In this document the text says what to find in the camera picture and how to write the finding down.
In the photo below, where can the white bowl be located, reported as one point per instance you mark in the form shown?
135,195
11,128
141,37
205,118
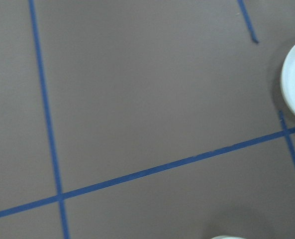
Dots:
225,237

